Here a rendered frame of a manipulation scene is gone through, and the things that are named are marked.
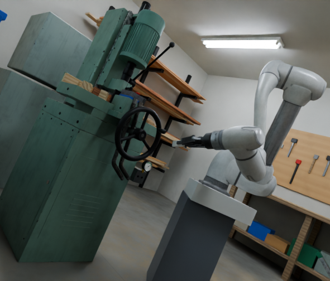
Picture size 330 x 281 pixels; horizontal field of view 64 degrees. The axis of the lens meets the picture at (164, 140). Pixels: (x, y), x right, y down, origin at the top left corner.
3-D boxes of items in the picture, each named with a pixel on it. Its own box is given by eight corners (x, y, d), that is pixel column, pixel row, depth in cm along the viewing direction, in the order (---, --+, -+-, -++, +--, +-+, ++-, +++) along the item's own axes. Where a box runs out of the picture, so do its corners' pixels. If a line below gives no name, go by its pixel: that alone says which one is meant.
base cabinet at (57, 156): (17, 263, 127) (79, 129, 131) (-9, 209, 168) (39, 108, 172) (93, 262, 159) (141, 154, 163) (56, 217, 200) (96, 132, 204)
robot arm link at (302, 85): (235, 179, 174) (268, 195, 168) (232, 189, 160) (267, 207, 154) (290, 64, 147) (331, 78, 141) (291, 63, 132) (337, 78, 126)
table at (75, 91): (80, 99, 118) (85, 87, 118) (54, 90, 139) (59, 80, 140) (165, 141, 161) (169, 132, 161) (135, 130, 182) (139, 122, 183)
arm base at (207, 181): (221, 192, 179) (224, 184, 179) (230, 197, 157) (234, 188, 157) (196, 180, 179) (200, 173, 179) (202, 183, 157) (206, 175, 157)
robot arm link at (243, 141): (218, 137, 109) (228, 161, 115) (254, 134, 99) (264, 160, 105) (225, 122, 116) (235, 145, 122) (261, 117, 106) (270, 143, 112)
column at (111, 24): (75, 109, 164) (123, 6, 167) (61, 103, 179) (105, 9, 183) (104, 122, 180) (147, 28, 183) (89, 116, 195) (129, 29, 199)
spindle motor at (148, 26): (129, 56, 149) (152, 6, 150) (113, 54, 161) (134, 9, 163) (151, 71, 161) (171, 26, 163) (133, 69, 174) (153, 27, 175)
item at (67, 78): (62, 81, 137) (66, 72, 138) (61, 81, 139) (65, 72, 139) (142, 123, 180) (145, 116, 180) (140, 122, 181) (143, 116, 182)
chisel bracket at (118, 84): (118, 93, 154) (124, 80, 155) (105, 90, 164) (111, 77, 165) (127, 98, 160) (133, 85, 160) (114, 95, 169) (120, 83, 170)
